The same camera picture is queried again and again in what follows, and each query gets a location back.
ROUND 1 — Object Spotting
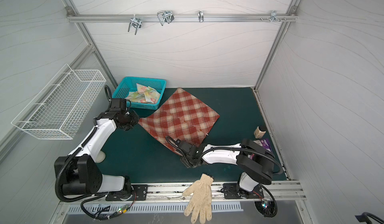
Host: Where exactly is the left base cable bundle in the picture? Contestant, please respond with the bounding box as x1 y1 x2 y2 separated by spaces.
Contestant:
79 193 137 221

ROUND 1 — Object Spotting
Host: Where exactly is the small metal clip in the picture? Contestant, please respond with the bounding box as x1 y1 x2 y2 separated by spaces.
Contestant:
198 11 204 23

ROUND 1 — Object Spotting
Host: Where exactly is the metal double hook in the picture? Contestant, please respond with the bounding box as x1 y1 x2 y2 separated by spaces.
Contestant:
157 10 175 26

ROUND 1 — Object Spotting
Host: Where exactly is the horizontal aluminium rail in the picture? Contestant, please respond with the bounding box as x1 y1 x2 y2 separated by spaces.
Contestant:
67 13 298 23

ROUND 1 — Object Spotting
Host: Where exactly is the right base cable bundle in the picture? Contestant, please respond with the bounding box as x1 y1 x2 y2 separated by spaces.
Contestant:
254 184 279 218

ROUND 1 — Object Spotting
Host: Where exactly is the black mounting plate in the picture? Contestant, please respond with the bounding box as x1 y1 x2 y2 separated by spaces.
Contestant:
220 183 264 200
106 185 148 202

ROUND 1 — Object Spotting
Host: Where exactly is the floral skirt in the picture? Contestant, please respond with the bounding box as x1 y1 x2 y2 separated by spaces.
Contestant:
126 84 161 104

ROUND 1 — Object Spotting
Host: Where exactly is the white wire wall basket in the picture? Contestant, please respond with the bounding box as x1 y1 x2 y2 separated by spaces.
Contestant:
11 64 106 140

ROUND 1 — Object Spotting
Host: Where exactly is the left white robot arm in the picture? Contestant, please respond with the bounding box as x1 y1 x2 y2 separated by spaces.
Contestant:
54 86 139 203

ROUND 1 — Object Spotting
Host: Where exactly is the red plaid skirt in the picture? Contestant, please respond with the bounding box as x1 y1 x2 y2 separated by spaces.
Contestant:
139 88 220 154

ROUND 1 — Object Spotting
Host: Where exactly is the metal bracket with screws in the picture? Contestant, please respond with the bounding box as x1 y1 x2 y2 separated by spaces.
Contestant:
260 11 287 23

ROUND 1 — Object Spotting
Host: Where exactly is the purple snack packet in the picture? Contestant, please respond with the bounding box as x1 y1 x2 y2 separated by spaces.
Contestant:
254 139 272 152

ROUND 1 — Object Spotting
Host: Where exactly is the beige bottle left side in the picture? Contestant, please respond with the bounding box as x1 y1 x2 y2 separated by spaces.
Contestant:
95 151 106 164

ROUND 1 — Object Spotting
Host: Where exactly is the base cable bundle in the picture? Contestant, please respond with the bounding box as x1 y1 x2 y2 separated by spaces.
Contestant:
254 184 279 218
79 193 137 221

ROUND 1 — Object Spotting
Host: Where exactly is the metal U-bolt hook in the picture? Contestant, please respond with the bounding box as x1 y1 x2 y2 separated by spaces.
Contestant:
128 15 142 35

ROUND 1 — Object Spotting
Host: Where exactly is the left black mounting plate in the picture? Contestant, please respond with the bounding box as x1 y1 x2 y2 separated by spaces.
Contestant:
106 185 148 202

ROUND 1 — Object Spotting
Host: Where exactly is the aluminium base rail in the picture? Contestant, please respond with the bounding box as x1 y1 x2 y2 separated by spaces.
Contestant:
58 180 307 205

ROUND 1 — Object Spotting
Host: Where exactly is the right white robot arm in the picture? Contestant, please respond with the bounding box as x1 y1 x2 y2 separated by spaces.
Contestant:
166 136 284 193

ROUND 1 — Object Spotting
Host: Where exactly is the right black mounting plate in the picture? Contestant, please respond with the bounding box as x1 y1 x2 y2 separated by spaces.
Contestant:
220 183 264 200

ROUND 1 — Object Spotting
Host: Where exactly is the white ventilation grille strip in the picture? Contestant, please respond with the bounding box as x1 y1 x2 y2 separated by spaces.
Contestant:
84 202 244 215

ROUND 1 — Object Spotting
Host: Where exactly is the beige knitted glove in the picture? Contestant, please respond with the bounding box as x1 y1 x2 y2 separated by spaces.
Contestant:
182 174 214 224

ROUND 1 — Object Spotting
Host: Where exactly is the teal plastic basket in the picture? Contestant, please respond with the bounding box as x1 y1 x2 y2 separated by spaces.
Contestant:
112 77 167 110

